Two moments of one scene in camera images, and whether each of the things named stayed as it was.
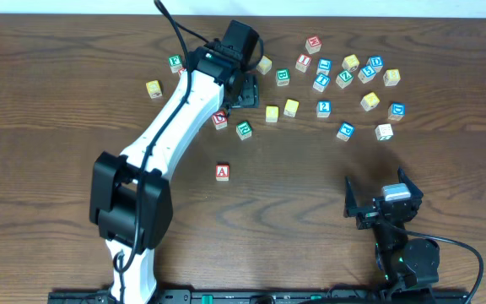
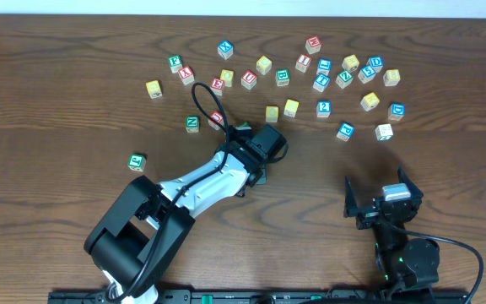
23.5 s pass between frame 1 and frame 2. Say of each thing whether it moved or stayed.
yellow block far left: stayed
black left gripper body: moved
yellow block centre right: stayed
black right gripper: stayed
